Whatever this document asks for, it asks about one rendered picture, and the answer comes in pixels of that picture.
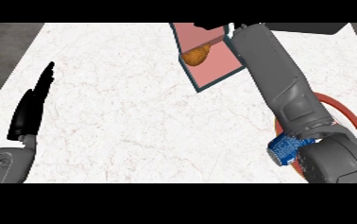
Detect red-rimmed white plate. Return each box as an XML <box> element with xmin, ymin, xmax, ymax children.
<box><xmin>273</xmin><ymin>92</ymin><xmax>357</xmax><ymax>176</ymax></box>

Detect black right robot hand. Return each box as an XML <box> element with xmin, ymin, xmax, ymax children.
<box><xmin>192</xmin><ymin>23</ymin><xmax>235</xmax><ymax>31</ymax></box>

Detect blue and white can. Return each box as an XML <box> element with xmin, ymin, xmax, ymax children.
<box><xmin>267</xmin><ymin>132</ymin><xmax>323</xmax><ymax>166</ymax></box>

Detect cardboard box with pink inside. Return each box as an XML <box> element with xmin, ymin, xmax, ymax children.
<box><xmin>169</xmin><ymin>23</ymin><xmax>247</xmax><ymax>94</ymax></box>

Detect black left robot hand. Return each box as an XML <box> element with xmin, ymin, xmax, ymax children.
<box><xmin>6</xmin><ymin>60</ymin><xmax>56</xmax><ymax>142</ymax></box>

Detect dark grey appliance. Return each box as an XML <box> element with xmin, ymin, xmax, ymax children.
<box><xmin>263</xmin><ymin>23</ymin><xmax>350</xmax><ymax>36</ymax></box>

